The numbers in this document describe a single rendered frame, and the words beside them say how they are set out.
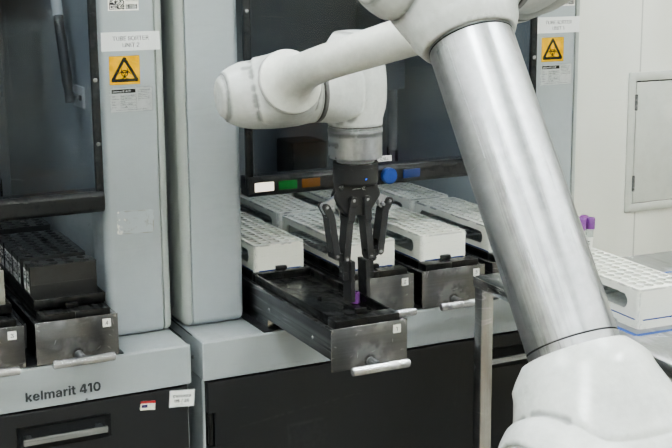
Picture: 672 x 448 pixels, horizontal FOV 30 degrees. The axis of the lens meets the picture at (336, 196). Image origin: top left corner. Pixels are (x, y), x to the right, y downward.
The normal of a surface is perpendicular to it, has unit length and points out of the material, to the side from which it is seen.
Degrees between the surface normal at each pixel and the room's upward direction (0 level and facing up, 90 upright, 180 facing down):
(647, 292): 90
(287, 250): 90
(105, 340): 90
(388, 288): 90
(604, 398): 50
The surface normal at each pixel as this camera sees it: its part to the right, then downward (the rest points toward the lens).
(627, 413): 0.27, -0.44
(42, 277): 0.44, 0.17
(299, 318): -0.90, 0.09
